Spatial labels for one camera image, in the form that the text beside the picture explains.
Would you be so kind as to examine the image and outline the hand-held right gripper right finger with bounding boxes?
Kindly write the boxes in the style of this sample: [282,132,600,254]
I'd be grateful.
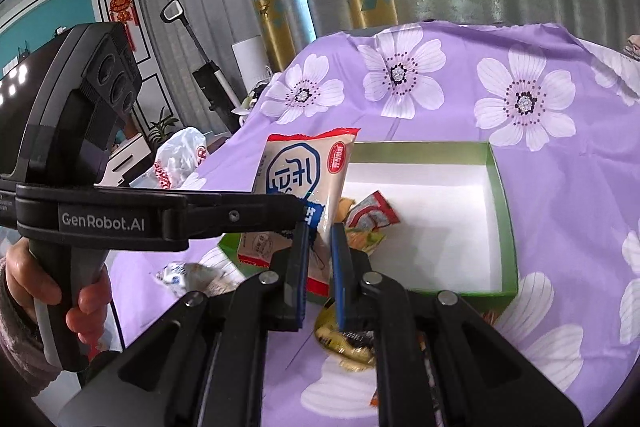
[330,222,586,427]

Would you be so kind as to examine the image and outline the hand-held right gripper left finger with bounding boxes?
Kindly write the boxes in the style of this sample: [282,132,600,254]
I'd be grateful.
[55,219,313,427]

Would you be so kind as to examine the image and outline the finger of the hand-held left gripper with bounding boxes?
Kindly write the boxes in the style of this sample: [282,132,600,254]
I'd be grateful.
[182,191,307,243]

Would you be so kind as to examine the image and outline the orange cartoon snack packet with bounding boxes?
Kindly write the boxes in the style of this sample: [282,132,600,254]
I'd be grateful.
[340,197,388,255]

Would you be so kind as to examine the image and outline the yellow brown snack packet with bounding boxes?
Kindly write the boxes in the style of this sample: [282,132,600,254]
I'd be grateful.
[312,297,378,370]

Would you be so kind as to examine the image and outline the red white snack packet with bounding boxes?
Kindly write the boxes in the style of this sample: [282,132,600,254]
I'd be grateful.
[345,190,401,233]

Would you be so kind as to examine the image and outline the beige blue-label snack packet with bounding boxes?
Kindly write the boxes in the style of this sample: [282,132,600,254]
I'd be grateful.
[237,127,362,298]

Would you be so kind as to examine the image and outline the white blue snack packet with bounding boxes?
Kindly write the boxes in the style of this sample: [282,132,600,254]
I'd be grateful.
[152,261,241,300]

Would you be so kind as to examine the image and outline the green cardboard box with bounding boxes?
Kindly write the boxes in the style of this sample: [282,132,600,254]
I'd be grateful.
[218,141,518,305]

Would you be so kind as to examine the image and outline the person's left hand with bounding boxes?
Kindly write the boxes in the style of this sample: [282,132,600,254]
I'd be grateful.
[5,239,114,344]

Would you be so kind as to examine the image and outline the white low cabinet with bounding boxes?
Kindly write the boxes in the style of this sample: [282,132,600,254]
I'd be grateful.
[107,137,153,188]

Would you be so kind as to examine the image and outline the white red plastic bag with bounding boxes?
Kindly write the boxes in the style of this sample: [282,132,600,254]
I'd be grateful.
[154,127,208,190]

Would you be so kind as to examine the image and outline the potted plant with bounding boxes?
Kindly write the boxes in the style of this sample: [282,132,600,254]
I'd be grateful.
[147,107,181,148]

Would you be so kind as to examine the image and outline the black upright vacuum cleaner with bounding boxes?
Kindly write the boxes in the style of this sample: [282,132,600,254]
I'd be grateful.
[160,0,242,135]

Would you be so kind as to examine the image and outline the white box appliance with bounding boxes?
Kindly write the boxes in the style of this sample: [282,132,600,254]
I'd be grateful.
[231,36,275,92]

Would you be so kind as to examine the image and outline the purple floral cloth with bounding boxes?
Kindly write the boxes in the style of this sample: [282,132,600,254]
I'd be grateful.
[107,21,640,427]

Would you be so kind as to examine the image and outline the red knot wall ornament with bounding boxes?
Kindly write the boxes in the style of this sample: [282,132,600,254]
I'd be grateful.
[109,0,138,52]

